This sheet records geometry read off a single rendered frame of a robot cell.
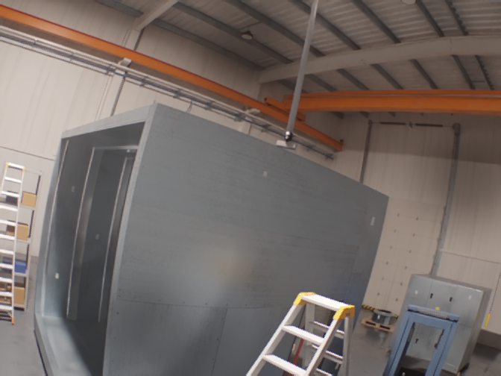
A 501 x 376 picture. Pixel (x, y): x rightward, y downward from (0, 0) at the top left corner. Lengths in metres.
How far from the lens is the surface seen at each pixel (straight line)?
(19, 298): 6.76
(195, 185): 2.15
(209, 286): 2.36
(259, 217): 2.47
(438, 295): 8.69
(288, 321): 2.32
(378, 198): 3.63
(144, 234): 2.05
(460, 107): 9.99
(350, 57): 10.89
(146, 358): 2.35
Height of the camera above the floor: 2.76
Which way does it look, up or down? 2 degrees up
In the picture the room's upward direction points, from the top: 13 degrees clockwise
